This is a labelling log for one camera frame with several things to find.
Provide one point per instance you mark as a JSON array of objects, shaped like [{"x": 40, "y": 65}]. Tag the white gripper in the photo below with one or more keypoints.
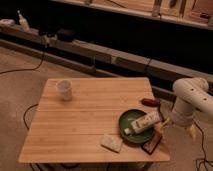
[{"x": 183, "y": 118}]

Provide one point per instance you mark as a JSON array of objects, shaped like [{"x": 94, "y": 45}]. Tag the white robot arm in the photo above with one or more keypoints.
[{"x": 191, "y": 94}]

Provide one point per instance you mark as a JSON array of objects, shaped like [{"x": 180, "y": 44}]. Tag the black object on ledge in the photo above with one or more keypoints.
[{"x": 66, "y": 35}]

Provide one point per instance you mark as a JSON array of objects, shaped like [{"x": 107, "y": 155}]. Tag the beige sponge block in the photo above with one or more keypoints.
[{"x": 111, "y": 142}]

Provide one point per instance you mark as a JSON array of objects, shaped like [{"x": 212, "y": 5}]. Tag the wooden table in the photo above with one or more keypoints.
[{"x": 70, "y": 131}]

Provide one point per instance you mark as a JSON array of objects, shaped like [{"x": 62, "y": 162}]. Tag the red oblong object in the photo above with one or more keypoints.
[{"x": 150, "y": 102}]

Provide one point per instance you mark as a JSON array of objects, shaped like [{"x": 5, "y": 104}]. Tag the white bottle on ledge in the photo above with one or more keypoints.
[{"x": 23, "y": 22}]

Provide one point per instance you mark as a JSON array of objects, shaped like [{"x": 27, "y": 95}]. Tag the green round bowl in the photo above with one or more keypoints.
[{"x": 124, "y": 122}]

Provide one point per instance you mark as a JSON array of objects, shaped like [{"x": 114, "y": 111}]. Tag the dark red eraser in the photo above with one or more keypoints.
[{"x": 150, "y": 146}]

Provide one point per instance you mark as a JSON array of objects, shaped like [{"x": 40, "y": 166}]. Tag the white tube in bowl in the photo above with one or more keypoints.
[{"x": 142, "y": 123}]

